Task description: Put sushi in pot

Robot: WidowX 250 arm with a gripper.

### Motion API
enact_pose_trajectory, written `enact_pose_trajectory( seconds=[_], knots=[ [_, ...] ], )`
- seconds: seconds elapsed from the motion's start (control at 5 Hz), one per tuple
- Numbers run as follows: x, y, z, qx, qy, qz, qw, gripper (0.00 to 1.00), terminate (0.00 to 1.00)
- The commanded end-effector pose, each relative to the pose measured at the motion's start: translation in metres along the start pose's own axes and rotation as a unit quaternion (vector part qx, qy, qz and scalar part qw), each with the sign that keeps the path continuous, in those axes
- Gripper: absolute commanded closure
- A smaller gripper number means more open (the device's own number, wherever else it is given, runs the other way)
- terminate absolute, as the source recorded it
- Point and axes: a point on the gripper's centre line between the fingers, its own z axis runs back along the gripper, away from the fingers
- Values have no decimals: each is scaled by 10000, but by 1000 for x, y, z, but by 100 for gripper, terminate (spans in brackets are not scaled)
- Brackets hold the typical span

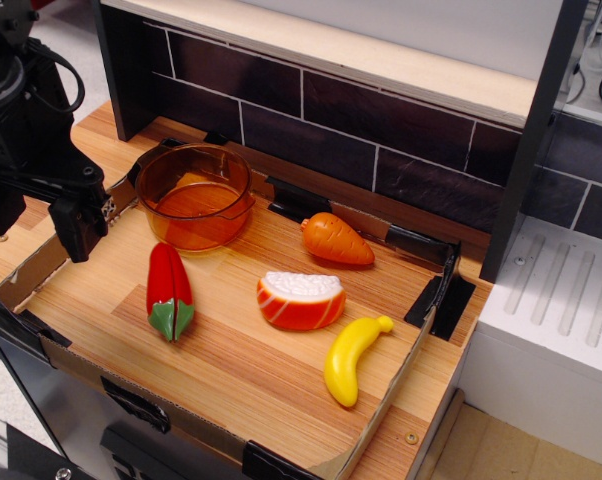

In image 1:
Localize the toy salmon sushi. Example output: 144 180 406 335
256 272 347 331

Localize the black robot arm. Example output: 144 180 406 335
0 1 112 263

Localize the orange toy carrot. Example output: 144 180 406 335
301 212 375 265

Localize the yellow toy banana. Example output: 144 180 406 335
323 316 394 408

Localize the dark grey shelf frame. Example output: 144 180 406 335
94 1 562 281

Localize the transparent orange plastic pot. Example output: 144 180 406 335
129 139 255 254

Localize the red toy chili pepper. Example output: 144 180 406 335
146 243 195 342

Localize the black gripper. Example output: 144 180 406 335
0 112 108 263

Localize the white sink drainboard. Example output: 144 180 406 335
460 217 602 464

